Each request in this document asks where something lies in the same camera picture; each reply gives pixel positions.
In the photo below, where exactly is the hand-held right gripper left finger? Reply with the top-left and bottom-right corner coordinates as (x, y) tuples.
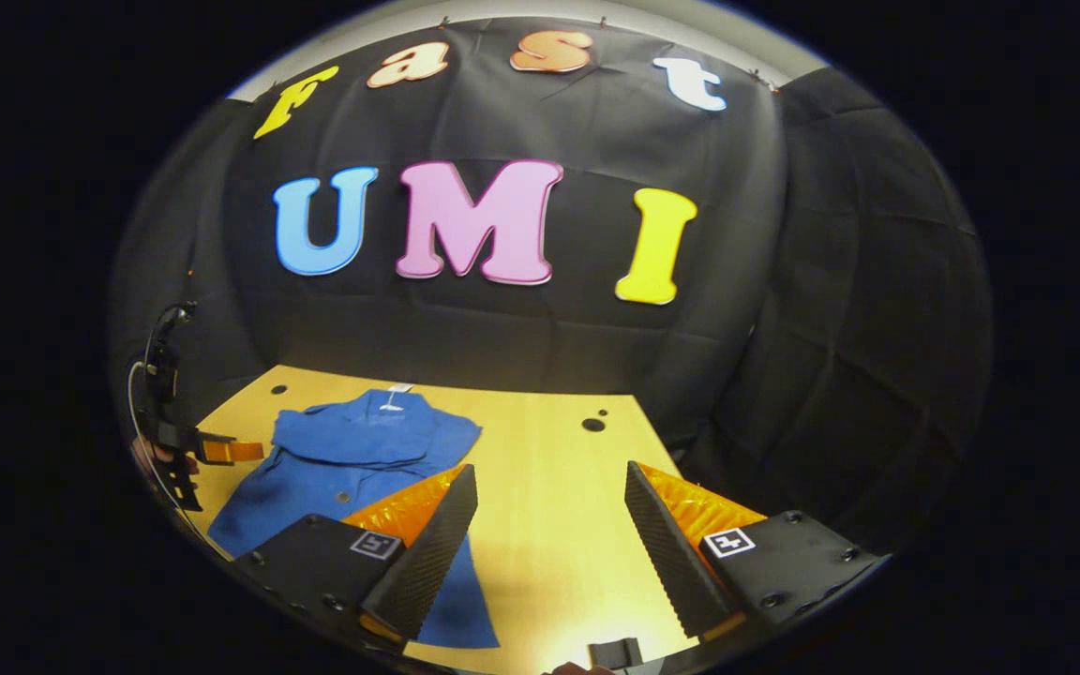
(235, 464), (480, 648)

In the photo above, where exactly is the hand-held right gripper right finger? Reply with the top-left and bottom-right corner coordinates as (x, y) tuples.
(624, 459), (886, 644)

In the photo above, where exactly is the blue button shirt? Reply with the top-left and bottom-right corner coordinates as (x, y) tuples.
(207, 389), (502, 650)

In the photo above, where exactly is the black table clamp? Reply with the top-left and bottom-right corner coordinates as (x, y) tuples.
(589, 637), (644, 672)

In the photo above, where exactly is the black backdrop cloth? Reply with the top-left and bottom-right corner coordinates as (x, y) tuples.
(109, 17), (993, 554)

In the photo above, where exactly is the thin gripper cable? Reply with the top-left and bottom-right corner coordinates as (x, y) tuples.
(126, 360), (187, 528)

